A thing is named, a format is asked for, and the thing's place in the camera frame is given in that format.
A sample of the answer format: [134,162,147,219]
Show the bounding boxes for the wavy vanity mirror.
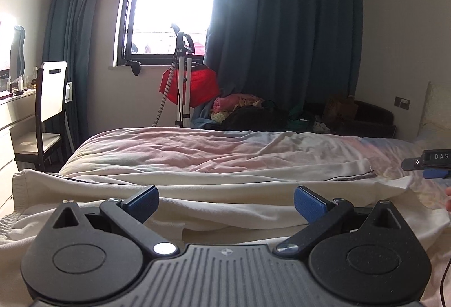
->
[8,24,27,79]

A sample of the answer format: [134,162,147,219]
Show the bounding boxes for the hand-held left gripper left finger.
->
[52,185,179,255]

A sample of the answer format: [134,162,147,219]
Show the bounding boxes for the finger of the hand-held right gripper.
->
[422,167,451,180]

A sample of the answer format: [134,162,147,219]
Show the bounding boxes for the garment steamer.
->
[151,23,196,129]

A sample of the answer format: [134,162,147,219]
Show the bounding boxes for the wide blue curtain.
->
[204,0,364,112]

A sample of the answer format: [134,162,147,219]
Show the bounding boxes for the white dressing table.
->
[0,88,43,218]

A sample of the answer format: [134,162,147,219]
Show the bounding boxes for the white and dark chair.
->
[13,61,77,173]

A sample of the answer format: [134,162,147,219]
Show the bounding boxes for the pile of clothes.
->
[191,93,318,132]

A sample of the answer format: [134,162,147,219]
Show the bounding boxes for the brown paper bag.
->
[322,93,359,123]

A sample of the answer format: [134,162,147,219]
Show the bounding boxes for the dark framed window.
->
[113,0,222,67]

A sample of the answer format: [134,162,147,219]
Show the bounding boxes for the white pants with striped band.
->
[0,157,416,307]

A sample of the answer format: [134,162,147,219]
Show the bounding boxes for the dark sofa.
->
[302,99,397,139]

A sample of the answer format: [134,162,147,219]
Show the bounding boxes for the red cloth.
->
[158,63,221,109]

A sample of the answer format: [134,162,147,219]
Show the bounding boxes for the white fluffy headboard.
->
[417,81,451,143]

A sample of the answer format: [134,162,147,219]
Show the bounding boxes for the narrow blue curtain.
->
[41,0,142,168]

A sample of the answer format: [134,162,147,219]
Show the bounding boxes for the bed with pastel sheet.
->
[57,127,451,307]

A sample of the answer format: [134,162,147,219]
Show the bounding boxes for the black cable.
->
[439,250,451,307]

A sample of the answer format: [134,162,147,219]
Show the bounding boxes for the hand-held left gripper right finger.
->
[275,185,402,255]

